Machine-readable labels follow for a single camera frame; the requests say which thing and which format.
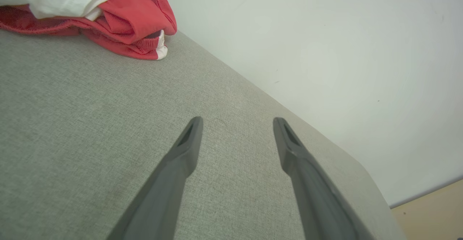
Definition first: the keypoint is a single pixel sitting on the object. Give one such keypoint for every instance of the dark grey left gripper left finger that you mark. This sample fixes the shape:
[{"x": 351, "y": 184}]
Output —
[{"x": 170, "y": 182}]

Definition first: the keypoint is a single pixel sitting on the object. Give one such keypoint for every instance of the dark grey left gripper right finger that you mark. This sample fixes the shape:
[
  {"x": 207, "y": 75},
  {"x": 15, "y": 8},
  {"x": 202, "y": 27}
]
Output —
[{"x": 314, "y": 196}]

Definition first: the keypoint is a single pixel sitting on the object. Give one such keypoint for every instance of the red shorts with white trim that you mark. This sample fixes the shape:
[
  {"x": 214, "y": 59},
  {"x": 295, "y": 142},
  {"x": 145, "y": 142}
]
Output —
[{"x": 123, "y": 46}]

